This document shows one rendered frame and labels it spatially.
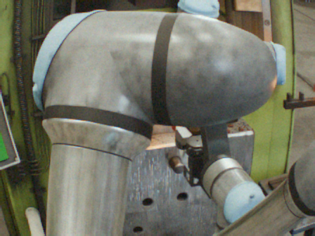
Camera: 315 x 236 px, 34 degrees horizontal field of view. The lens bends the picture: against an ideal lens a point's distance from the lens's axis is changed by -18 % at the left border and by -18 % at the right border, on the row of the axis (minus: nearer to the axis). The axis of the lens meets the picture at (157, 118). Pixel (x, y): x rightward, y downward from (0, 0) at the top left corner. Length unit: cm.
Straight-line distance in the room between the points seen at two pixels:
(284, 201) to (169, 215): 78
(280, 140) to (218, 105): 120
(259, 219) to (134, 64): 30
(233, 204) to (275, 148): 84
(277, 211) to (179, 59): 27
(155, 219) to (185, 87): 93
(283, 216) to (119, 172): 25
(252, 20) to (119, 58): 102
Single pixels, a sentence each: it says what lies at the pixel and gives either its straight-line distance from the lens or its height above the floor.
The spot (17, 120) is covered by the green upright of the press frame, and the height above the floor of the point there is 93.
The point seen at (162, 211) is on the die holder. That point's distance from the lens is 143.
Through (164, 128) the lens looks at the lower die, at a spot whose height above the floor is 93.
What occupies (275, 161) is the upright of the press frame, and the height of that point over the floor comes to 68.
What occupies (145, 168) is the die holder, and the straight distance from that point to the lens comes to 135.
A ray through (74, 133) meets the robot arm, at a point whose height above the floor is 128.
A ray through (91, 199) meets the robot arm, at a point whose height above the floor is 123.
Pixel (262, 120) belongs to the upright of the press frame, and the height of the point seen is 84.
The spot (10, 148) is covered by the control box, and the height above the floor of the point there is 99.
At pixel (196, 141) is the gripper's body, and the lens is 110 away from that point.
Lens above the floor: 152
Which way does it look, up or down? 24 degrees down
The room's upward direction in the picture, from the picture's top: 1 degrees counter-clockwise
